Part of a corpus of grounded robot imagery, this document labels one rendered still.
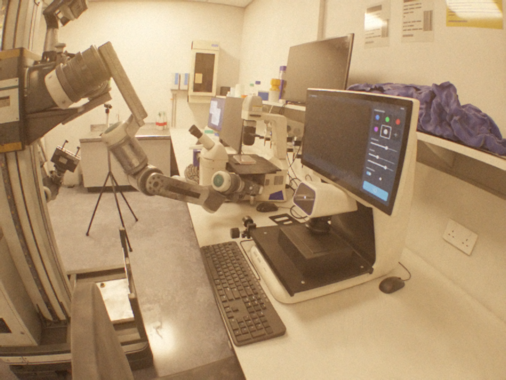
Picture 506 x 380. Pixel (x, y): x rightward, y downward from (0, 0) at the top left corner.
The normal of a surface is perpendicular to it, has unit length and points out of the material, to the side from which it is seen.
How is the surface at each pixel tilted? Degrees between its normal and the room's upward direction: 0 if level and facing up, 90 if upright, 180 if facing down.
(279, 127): 90
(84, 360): 0
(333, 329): 0
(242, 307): 5
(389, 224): 90
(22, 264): 90
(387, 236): 90
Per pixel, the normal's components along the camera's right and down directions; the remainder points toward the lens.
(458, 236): -0.94, 0.04
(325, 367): 0.09, -0.93
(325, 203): 0.44, 0.18
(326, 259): 0.32, 0.36
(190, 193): 0.73, 0.27
